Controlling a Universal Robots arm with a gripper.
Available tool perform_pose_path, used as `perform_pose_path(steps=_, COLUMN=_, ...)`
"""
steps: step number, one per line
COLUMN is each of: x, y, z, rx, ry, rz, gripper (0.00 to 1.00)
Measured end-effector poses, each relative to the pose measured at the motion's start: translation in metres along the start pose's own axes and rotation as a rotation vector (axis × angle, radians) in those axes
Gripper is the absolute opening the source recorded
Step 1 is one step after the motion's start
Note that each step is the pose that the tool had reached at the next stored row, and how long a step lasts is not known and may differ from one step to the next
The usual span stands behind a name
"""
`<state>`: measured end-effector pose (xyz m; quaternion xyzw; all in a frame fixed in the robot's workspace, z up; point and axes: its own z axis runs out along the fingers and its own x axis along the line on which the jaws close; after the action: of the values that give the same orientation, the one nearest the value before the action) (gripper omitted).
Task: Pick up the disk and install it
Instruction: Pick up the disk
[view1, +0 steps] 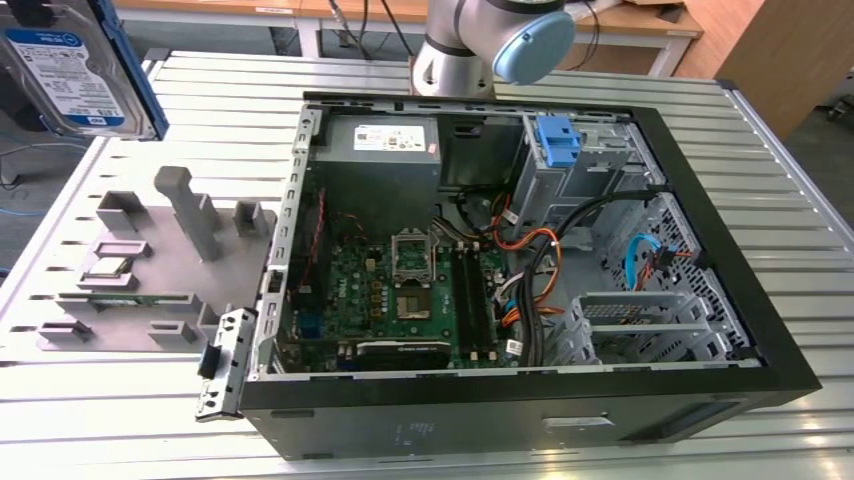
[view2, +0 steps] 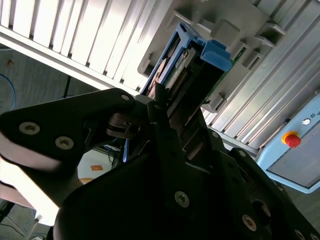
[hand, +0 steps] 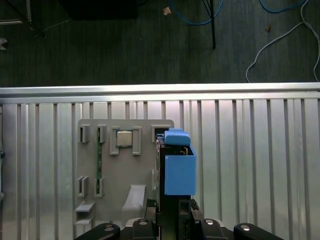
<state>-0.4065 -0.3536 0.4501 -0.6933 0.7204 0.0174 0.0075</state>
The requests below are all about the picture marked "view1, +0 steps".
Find light blue data wire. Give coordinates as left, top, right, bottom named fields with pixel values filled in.
left=626, top=232, right=668, bottom=292

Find red orange yellow power wire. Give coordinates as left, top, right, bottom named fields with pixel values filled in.
left=636, top=248, right=708, bottom=291

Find hard disk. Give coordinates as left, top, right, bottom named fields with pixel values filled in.
left=0, top=0, right=169, bottom=141

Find silver disk bay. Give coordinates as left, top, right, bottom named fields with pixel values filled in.
left=543, top=292, right=762, bottom=370

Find metal socket cover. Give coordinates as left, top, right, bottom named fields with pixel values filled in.
left=388, top=227, right=440, bottom=286

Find grey power supply unit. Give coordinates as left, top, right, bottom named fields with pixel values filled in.
left=311, top=115, right=443, bottom=236

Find black RAM slot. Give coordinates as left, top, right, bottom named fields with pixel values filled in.
left=451, top=240, right=479, bottom=362
left=470, top=240, right=500, bottom=362

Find CPU socket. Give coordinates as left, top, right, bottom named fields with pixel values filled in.
left=395, top=293, right=434, bottom=322

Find green motherboard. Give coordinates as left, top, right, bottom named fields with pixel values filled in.
left=283, top=239, right=519, bottom=374

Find silver drive cage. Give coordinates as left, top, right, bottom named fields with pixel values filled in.
left=511, top=113, right=662, bottom=241

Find black graphics card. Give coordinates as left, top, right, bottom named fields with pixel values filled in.
left=337, top=338, right=452, bottom=371

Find blue drive latch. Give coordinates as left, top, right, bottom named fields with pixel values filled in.
left=535, top=115, right=580, bottom=169

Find black PC case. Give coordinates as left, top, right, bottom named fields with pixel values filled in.
left=236, top=89, right=822, bottom=461

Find silver card retention latch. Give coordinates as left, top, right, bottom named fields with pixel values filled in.
left=193, top=307, right=260, bottom=424

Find grey parts rack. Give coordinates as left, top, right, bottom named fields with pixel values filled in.
left=36, top=165, right=279, bottom=355

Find green RAM stick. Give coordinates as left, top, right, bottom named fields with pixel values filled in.
left=89, top=296, right=192, bottom=307

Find silver CPU chip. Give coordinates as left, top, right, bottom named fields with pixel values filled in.
left=88, top=258, right=132, bottom=280

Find wooden desk white legs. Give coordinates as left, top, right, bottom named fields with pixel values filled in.
left=572, top=0, right=706, bottom=77

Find long wooden desk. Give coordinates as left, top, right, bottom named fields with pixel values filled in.
left=112, top=0, right=428, bottom=59

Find wooden cabinet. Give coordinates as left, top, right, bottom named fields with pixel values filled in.
left=672, top=0, right=854, bottom=144

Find orange red wire bundle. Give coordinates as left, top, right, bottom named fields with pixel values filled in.
left=490, top=225, right=568, bottom=334

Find black cable bundle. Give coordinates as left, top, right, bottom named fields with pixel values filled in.
left=519, top=185, right=668, bottom=367

